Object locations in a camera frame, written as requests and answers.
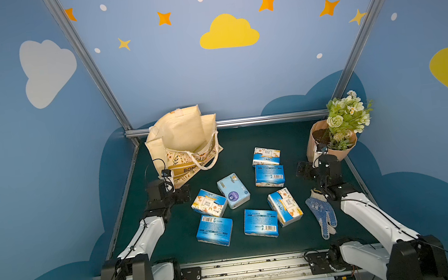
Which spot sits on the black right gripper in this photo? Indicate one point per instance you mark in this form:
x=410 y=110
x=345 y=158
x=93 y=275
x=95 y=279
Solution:
x=305 y=170

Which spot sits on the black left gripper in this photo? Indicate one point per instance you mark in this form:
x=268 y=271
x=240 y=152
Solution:
x=178 y=194

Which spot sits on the tissue pack cream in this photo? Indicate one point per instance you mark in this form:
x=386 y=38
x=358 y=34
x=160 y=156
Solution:
x=266 y=156
x=211 y=204
x=284 y=204

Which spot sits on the blue tissue pack barcode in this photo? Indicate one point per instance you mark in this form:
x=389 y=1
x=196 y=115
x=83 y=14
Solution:
x=269 y=176

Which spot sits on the beige canvas tote bag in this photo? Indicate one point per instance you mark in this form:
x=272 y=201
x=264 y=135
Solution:
x=184 y=141

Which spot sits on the tissue pack cream top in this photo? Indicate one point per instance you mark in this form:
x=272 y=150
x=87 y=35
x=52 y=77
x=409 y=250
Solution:
x=266 y=156

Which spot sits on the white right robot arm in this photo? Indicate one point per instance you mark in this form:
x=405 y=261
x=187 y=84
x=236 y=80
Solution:
x=387 y=230

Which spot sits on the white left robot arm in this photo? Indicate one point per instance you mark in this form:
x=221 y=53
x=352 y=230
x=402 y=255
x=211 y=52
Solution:
x=134 y=263

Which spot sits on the blue dotted work glove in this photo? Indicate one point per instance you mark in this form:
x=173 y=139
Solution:
x=324 y=213

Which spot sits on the potted green white flowers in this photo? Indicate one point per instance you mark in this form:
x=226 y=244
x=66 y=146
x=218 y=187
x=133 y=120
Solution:
x=338 y=133

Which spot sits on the light blue tissue pack purple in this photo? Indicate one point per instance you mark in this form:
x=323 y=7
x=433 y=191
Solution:
x=234 y=190

